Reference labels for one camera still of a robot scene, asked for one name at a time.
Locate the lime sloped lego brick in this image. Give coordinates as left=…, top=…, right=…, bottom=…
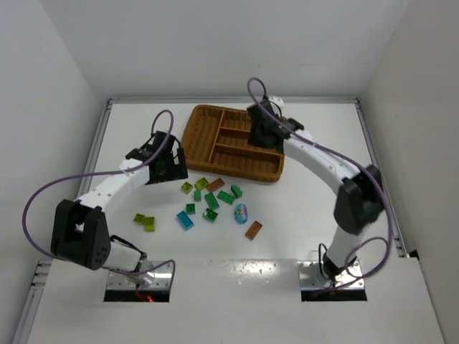
left=194, top=178, right=209, bottom=191

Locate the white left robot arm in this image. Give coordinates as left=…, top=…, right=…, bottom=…
left=50, top=131, right=188, bottom=276

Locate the lime lego brick left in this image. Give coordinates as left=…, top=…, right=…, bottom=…
left=133, top=214, right=146, bottom=224

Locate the cyan long lego brick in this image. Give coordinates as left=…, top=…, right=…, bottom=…
left=176, top=211, right=194, bottom=231

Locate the cyan patterned round lego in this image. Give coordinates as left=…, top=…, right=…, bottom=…
left=234, top=204, right=248, bottom=224

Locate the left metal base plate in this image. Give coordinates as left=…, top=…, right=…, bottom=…
left=106, top=260, right=175, bottom=291

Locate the lime square lego brick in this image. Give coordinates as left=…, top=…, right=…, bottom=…
left=181, top=182, right=193, bottom=194

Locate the brown lego brick lone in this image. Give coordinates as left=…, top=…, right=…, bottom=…
left=245, top=221, right=262, bottom=241

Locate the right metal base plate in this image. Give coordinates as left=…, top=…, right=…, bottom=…
left=298, top=260, right=365, bottom=292

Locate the dark green lego block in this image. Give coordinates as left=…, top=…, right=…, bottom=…
left=231, top=185, right=243, bottom=199

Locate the green long lego brick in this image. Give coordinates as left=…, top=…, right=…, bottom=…
left=204, top=193, right=219, bottom=211

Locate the green shiny lego brick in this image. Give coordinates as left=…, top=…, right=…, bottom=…
left=203, top=208, right=218, bottom=222

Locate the metal base plate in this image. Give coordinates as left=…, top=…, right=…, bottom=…
left=106, top=260, right=175, bottom=291
left=298, top=260, right=365, bottom=292

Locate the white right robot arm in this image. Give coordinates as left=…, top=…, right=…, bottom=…
left=247, top=96, right=384, bottom=281

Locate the green square lego brick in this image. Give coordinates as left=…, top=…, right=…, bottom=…
left=185, top=203, right=196, bottom=215

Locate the green lego plate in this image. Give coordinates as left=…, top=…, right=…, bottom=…
left=217, top=191, right=236, bottom=205

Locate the brown wicker divided basket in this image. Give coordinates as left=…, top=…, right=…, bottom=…
left=181, top=105, right=285, bottom=183

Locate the lime lego brick right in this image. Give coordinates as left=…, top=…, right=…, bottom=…
left=143, top=216, right=156, bottom=232

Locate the brown lego brick near basket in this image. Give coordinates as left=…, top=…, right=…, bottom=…
left=207, top=178, right=224, bottom=193

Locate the small dark green lego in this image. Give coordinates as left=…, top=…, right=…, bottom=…
left=194, top=190, right=202, bottom=202

